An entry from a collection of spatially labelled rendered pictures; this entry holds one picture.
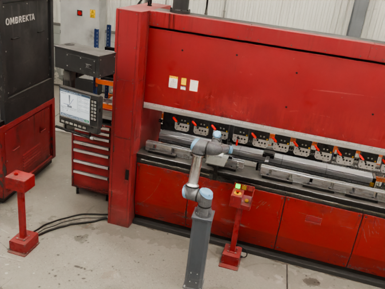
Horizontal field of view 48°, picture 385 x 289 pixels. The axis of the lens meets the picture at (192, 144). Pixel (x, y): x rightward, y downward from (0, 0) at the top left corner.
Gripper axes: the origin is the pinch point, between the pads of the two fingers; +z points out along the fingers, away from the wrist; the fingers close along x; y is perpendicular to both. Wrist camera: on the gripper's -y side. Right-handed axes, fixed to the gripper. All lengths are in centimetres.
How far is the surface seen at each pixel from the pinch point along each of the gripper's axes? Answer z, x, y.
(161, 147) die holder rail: 13, 61, -1
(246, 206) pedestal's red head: 7, -39, -45
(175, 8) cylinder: -90, 61, 93
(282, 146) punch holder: -9, -60, 17
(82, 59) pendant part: -99, 120, 12
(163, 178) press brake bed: 27, 52, -29
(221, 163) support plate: -4.6, -6.9, -12.9
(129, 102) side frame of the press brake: -39, 90, 14
